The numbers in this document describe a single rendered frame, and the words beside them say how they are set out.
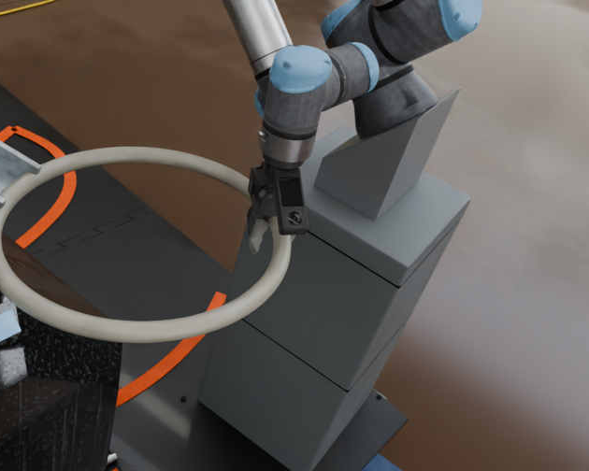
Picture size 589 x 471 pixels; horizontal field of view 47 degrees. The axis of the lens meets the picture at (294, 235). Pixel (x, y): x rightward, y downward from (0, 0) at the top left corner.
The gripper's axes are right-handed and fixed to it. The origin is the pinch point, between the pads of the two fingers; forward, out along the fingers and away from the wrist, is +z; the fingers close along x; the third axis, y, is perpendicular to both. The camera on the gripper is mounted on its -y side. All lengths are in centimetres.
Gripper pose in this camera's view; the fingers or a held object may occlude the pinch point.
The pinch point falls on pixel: (269, 250)
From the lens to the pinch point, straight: 123.4
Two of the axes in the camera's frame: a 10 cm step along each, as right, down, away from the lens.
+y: -3.0, -6.2, 7.2
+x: -9.4, 0.5, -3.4
